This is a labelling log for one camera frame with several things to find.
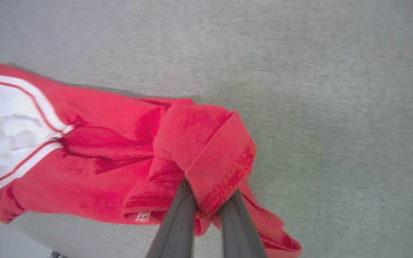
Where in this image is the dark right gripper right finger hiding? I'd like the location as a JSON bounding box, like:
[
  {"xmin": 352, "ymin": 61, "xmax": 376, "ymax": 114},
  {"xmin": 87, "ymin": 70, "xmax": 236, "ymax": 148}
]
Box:
[{"xmin": 220, "ymin": 190, "xmax": 267, "ymax": 258}]

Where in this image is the grey fabric sofa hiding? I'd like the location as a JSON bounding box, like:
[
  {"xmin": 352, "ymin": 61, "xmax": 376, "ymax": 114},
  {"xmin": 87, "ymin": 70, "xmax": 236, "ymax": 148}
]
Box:
[{"xmin": 0, "ymin": 0, "xmax": 413, "ymax": 258}]

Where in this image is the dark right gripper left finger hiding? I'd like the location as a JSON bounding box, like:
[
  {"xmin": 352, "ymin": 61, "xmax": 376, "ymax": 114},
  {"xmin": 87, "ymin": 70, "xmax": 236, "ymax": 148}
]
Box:
[{"xmin": 146, "ymin": 179, "xmax": 196, "ymax": 258}]

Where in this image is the red and white shirt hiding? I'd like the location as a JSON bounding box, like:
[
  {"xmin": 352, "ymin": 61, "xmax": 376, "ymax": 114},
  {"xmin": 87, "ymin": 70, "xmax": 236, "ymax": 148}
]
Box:
[{"xmin": 0, "ymin": 63, "xmax": 303, "ymax": 258}]

